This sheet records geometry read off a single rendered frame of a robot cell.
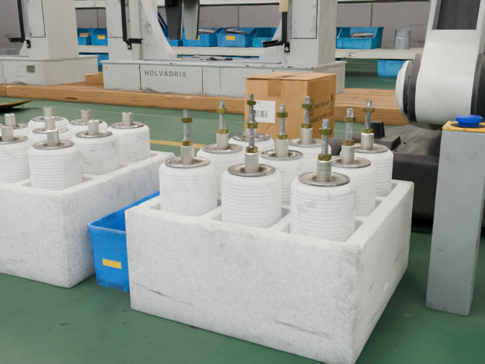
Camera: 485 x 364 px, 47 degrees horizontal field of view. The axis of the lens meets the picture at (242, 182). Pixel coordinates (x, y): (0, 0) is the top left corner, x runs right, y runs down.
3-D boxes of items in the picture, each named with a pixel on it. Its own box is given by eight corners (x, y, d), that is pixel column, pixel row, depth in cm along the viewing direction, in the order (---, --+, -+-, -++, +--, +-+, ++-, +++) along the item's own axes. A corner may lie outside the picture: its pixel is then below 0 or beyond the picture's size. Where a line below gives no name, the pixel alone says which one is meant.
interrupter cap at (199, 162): (180, 157, 96) (179, 154, 96) (218, 162, 93) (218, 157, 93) (156, 167, 90) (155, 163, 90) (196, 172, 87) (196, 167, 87)
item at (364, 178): (312, 273, 93) (315, 168, 88) (317, 251, 102) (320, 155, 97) (371, 278, 91) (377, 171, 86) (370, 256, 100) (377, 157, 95)
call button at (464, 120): (456, 126, 91) (457, 113, 90) (482, 127, 89) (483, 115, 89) (452, 129, 88) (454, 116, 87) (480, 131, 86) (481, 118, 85)
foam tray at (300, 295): (236, 235, 128) (235, 160, 124) (408, 267, 111) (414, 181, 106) (130, 309, 95) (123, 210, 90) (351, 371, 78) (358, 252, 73)
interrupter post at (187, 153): (185, 162, 93) (184, 143, 92) (197, 163, 92) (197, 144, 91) (177, 165, 91) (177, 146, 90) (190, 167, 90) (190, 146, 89)
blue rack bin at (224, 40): (235, 45, 654) (235, 27, 648) (265, 46, 638) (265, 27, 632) (214, 47, 611) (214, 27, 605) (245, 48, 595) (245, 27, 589)
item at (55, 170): (60, 223, 117) (52, 139, 112) (97, 230, 113) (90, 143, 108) (26, 238, 108) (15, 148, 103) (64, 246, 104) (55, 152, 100)
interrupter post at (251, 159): (250, 170, 88) (250, 149, 87) (262, 172, 86) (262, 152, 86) (240, 172, 86) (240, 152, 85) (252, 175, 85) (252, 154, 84)
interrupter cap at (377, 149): (382, 146, 105) (382, 142, 105) (392, 155, 98) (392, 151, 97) (342, 146, 105) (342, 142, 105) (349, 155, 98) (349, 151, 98)
